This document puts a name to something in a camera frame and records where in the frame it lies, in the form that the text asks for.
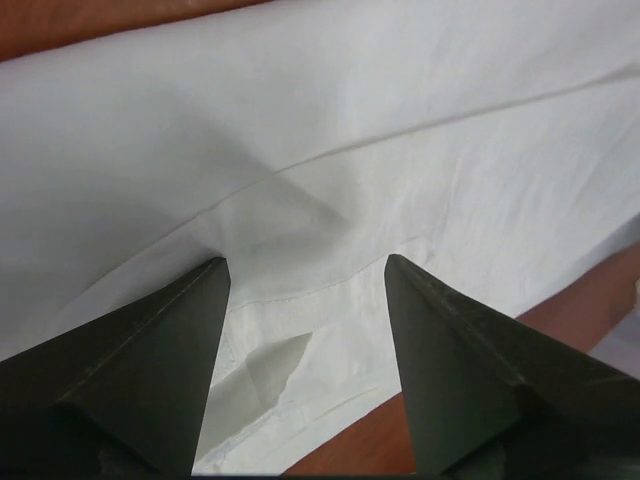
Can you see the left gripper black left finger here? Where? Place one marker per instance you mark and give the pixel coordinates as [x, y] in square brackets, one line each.
[124, 393]

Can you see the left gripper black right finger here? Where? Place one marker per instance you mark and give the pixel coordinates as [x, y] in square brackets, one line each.
[487, 395]

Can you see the white long sleeve shirt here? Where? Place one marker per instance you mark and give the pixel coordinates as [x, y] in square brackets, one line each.
[493, 143]

